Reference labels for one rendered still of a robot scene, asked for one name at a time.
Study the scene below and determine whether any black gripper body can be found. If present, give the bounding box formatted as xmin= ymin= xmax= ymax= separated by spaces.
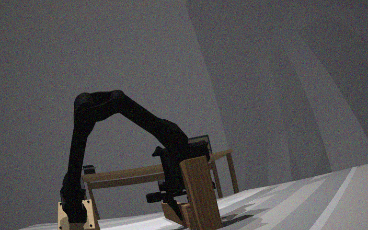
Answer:
xmin=146 ymin=168 xmax=187 ymax=203

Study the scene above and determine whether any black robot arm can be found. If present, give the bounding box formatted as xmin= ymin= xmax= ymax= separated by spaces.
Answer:
xmin=60 ymin=90 xmax=210 ymax=223

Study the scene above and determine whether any brown wooden post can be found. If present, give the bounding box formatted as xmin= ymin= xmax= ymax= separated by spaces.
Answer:
xmin=179 ymin=155 xmax=223 ymax=230

